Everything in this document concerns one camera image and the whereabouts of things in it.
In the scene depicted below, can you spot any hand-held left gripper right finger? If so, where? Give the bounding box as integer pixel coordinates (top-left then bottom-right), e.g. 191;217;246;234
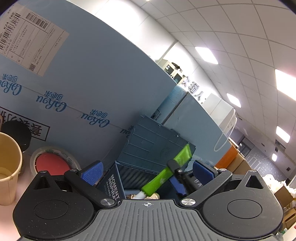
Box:
180;160;270;207

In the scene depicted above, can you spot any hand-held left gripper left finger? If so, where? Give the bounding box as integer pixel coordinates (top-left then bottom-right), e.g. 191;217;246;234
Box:
32;160;117;208

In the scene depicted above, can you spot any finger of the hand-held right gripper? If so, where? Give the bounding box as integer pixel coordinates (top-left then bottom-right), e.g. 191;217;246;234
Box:
169;176;188;197
167;159;185;179

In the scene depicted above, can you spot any green handled tool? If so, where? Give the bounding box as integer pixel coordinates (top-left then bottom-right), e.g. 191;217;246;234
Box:
138;144;193;200

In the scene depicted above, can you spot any blue plastic storage box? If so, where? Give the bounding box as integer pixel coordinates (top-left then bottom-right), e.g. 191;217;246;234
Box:
96;115;197;200

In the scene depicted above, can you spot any orange cardboard box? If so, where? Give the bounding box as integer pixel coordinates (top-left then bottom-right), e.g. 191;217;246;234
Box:
215;146;238;169

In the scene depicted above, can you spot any brown cardboard box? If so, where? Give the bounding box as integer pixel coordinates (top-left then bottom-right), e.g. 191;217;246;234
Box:
228;153;252;176

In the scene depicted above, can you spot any clear packing tape roll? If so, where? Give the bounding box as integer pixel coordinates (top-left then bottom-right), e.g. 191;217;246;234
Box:
30;146;81;177

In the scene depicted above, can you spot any gold metallic item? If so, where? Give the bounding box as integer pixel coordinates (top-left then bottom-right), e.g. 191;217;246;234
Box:
125;189;139;200

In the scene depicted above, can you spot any large plain blue cardboard box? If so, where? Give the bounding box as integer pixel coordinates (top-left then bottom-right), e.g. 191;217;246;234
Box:
159;86;233;168

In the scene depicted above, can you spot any ceiling light panel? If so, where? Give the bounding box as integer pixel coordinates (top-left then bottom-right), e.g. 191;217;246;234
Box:
195;46;219;65
276;126;291;143
226;93;241;108
275;69;296;100

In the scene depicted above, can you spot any beige paper cup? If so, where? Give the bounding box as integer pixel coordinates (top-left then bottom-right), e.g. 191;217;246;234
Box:
0;132;23;206

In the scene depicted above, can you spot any small open cardboard box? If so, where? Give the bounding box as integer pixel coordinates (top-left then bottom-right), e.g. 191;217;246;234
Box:
281;206;296;230
273;185;296;209

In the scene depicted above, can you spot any black round lid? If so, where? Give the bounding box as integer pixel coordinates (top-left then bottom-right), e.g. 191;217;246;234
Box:
1;120;32;153

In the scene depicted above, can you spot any blue cardboard box shipping label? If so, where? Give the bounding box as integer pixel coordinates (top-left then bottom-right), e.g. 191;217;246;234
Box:
0;0;179;186

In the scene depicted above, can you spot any white paper bag rope handle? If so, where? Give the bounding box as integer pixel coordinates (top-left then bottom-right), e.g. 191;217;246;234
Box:
203;93;237;151

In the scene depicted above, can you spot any white wall lettering sign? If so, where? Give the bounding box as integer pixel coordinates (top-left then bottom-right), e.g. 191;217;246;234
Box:
181;74;205;105

